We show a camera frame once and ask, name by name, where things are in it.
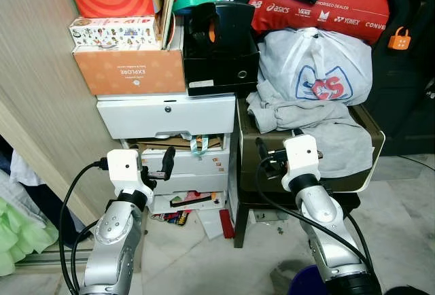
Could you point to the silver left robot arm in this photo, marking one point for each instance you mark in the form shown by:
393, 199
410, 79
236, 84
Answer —
112, 240

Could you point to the brown cardboard piece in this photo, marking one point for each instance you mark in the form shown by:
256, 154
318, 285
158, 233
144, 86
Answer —
163, 143

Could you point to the teal ribbon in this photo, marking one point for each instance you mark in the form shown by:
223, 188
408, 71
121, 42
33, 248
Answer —
198, 147

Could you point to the white drawer unit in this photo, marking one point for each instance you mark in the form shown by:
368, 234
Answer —
163, 115

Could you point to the grey garment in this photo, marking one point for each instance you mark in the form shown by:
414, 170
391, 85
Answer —
333, 132

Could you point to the dark brown storage bin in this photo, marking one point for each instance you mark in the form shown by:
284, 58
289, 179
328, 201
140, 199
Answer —
340, 185

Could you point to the black stool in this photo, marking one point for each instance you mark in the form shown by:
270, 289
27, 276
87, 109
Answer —
238, 227

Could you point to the small red box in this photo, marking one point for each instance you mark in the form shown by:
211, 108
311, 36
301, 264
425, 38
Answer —
227, 223

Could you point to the orange Explore cardboard box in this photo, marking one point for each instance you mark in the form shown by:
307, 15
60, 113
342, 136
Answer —
129, 71

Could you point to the white knotted plastic bag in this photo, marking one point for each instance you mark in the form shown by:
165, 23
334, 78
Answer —
285, 64

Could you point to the black plastic appliance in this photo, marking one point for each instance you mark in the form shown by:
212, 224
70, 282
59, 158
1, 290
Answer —
228, 57

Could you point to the dark hanging clothes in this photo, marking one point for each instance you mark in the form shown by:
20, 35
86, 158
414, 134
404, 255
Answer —
47, 203

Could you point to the blue bucket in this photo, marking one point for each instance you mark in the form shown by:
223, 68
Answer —
306, 285

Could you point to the white illustrated cardboard box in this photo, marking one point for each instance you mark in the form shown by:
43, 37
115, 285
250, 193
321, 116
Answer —
112, 33

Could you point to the thin upright book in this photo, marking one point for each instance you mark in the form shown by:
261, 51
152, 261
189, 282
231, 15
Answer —
166, 23

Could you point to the light green ruffled cloth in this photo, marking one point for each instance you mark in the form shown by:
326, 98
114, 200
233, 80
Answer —
20, 234

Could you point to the light wood cabinet panel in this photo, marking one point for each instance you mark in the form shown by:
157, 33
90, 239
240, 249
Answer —
34, 50

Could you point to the red sports brand bag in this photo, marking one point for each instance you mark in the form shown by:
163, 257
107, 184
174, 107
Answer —
340, 9

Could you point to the orange padlock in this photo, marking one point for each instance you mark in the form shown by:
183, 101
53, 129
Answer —
399, 40

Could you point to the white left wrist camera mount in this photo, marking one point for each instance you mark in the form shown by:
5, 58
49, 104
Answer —
126, 166

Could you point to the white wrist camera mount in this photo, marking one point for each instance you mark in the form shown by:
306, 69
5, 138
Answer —
299, 155
126, 166

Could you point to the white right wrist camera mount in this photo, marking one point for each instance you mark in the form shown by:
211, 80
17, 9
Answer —
299, 155

